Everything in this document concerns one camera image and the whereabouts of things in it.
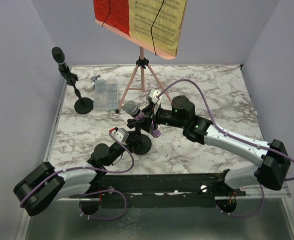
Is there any black microphone stand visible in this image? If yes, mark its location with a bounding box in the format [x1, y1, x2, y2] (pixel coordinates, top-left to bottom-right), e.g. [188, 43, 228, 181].
[58, 64, 93, 115]
[125, 119, 152, 155]

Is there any purple glitter microphone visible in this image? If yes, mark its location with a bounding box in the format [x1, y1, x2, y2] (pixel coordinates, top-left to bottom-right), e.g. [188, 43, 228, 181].
[123, 100, 161, 138]

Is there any pink music stand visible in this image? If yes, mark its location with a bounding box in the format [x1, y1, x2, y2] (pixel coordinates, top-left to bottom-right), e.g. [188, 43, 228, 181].
[93, 0, 187, 112]

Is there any yellow sheet music page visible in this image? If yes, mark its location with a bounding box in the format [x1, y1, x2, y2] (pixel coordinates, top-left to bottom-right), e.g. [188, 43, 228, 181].
[128, 0, 187, 59]

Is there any red sheet music page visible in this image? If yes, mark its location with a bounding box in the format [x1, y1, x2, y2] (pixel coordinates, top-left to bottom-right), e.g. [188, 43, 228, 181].
[93, 0, 129, 35]

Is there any black microphone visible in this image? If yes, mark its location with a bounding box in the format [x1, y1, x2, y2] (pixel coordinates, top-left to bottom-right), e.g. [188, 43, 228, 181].
[51, 46, 69, 72]

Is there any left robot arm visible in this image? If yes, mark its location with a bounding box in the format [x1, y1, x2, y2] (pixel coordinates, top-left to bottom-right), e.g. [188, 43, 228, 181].
[13, 129, 142, 217]

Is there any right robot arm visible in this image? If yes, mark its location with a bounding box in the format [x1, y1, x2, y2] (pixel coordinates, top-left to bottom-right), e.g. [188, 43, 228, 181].
[144, 95, 291, 196]

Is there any clear plastic parts box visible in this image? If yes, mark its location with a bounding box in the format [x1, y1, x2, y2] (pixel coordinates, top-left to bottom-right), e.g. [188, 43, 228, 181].
[93, 79, 119, 111]

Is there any white and grey small fitting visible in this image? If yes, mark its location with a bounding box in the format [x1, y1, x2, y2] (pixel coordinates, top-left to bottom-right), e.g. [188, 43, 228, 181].
[85, 75, 101, 91]

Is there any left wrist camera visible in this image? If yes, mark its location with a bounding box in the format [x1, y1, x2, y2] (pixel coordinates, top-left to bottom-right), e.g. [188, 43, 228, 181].
[109, 127, 129, 144]

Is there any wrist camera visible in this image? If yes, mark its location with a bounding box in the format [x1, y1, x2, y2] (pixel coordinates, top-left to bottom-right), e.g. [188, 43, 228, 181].
[146, 88, 162, 105]
[109, 127, 129, 144]

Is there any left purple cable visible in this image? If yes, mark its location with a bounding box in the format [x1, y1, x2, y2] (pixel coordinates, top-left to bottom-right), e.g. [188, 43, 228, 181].
[19, 129, 135, 221]

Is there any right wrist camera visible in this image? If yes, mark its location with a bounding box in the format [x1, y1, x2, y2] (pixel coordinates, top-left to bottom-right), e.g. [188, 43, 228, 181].
[146, 88, 162, 105]

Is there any aluminium frame rail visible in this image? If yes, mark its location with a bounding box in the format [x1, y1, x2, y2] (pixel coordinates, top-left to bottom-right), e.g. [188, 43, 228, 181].
[26, 172, 291, 210]

